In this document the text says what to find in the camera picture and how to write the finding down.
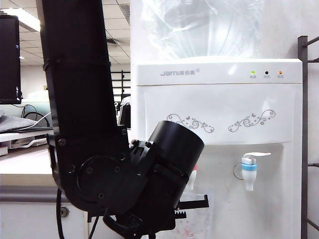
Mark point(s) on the black wall shelf rack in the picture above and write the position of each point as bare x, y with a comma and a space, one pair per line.
122, 82

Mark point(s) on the grey padded sleeve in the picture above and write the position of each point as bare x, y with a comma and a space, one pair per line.
15, 124

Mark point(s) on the long ceiling light panel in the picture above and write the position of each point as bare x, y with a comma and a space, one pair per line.
22, 18

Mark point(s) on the black computer monitor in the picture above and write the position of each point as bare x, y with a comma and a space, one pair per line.
8, 59

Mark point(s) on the clear textured plastic mug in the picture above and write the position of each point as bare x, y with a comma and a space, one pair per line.
202, 224

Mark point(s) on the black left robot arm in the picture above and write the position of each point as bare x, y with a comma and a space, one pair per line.
74, 74

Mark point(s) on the black office chair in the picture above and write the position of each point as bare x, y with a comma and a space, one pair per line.
125, 114

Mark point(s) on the dark metal rack frame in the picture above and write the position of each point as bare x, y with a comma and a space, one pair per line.
303, 124

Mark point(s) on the white office desk cabinet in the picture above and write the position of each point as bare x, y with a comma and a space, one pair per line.
25, 161

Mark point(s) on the white desktop stand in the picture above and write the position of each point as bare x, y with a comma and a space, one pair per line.
20, 139

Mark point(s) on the ceiling air vent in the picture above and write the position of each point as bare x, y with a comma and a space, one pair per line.
111, 41

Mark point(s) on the red-collared hot water tap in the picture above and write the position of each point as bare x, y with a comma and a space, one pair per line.
192, 179

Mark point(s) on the blue-collared cold water tap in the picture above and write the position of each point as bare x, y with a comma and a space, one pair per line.
249, 174

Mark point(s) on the plastic-wrapped water jug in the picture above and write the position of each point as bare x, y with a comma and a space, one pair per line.
199, 30

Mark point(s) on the white water dispenser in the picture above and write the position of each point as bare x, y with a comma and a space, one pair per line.
236, 99

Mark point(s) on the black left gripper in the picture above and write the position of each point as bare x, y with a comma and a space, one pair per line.
149, 219

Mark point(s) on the round metal drawer lock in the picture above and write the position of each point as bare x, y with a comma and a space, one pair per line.
65, 212

